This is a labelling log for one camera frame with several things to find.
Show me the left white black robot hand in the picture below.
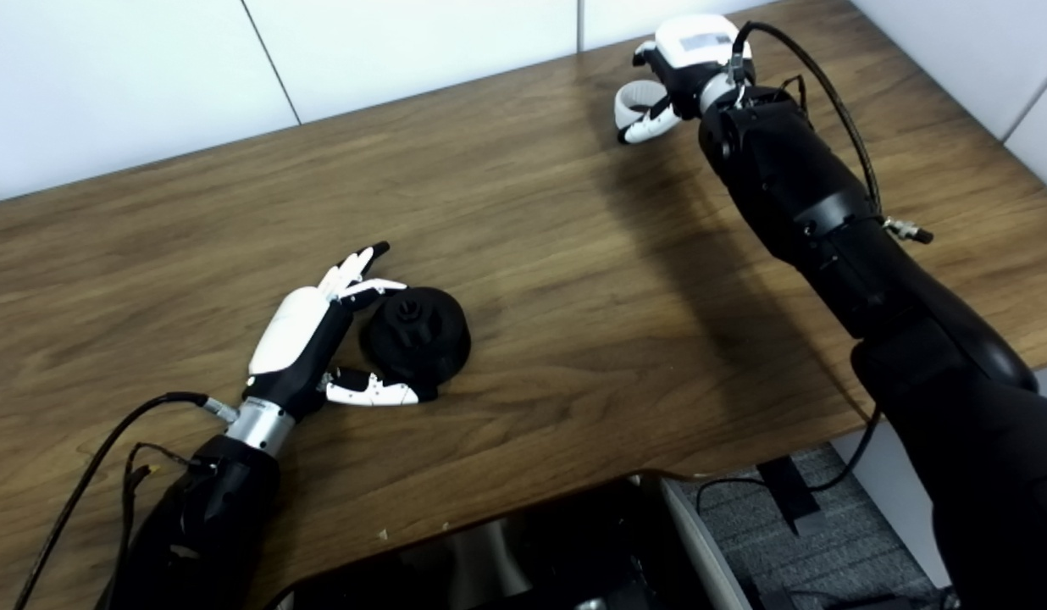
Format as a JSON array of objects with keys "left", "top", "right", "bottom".
[{"left": 225, "top": 241, "right": 440, "bottom": 454}]

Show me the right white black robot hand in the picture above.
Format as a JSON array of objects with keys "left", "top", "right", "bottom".
[{"left": 615, "top": 14, "right": 755, "bottom": 145}]

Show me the white plastic ring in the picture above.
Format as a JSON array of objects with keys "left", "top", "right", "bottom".
[{"left": 614, "top": 80, "right": 668, "bottom": 136}]

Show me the round black plastic part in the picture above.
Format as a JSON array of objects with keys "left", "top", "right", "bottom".
[{"left": 360, "top": 286, "right": 473, "bottom": 391}]

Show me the glossy black robot torso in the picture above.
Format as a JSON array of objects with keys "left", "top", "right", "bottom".
[{"left": 265, "top": 474, "right": 753, "bottom": 610}]

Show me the black flat floor box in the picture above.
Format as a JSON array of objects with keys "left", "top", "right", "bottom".
[{"left": 756, "top": 457, "right": 825, "bottom": 535}]

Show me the left thin black arm wire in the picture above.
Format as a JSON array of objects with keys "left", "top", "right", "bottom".
[{"left": 121, "top": 442, "right": 202, "bottom": 543}]

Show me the black floor cable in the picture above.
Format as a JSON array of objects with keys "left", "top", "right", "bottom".
[{"left": 695, "top": 407, "right": 884, "bottom": 513}]

